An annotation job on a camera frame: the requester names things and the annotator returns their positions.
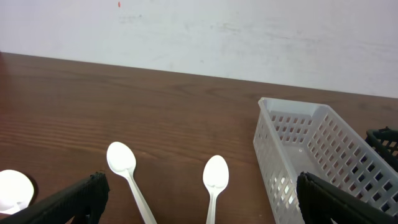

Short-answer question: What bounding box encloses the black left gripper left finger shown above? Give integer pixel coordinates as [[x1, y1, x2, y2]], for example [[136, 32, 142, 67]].
[[1, 172, 110, 224]]

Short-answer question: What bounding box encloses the black perforated plastic basket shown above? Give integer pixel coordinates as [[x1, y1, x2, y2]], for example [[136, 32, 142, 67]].
[[365, 126, 397, 172]]

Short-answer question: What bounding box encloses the clear perforated plastic basket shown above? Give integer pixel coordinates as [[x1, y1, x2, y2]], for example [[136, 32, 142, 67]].
[[253, 97, 397, 223]]

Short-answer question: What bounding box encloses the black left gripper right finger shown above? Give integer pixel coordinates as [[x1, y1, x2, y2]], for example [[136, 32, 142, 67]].
[[296, 172, 397, 224]]

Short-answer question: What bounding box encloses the white plastic spoon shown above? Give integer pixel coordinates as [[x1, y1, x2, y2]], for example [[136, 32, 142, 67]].
[[203, 155, 229, 224], [106, 142, 157, 224], [1, 170, 35, 215]]

